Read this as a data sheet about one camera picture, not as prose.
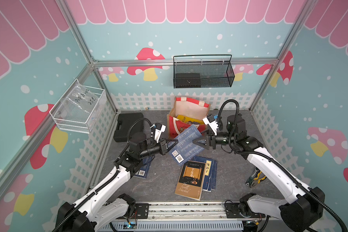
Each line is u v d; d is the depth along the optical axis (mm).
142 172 871
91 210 409
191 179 812
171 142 682
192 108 978
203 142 643
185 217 737
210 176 815
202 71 951
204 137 658
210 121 612
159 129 655
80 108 715
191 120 1020
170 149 681
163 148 624
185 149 691
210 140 598
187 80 878
